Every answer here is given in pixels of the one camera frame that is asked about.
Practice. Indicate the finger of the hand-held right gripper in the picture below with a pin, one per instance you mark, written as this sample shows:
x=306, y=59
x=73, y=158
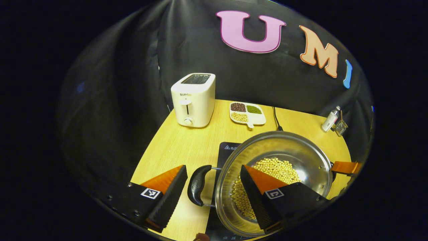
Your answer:
x=346, y=166

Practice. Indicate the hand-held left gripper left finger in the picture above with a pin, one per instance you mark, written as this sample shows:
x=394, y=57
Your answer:
x=169, y=204

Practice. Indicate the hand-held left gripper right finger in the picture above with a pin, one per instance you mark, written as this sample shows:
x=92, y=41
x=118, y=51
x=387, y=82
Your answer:
x=255, y=201

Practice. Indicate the pile of yellow soybeans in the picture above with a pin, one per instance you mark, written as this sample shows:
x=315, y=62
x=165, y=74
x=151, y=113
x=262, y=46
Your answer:
x=281, y=169

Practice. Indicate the black induction cooktop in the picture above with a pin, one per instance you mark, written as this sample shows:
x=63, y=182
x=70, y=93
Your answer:
x=227, y=154

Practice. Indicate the stainless steel pot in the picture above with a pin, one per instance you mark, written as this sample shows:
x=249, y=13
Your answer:
x=284, y=144

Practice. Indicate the white plastic bottle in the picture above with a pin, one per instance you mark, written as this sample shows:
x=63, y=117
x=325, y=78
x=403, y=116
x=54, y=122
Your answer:
x=330, y=120

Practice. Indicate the white divided bean dish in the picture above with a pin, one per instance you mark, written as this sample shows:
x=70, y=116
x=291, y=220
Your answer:
x=258, y=119

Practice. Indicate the white toaster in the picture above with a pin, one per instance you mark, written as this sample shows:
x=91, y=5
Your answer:
x=197, y=103

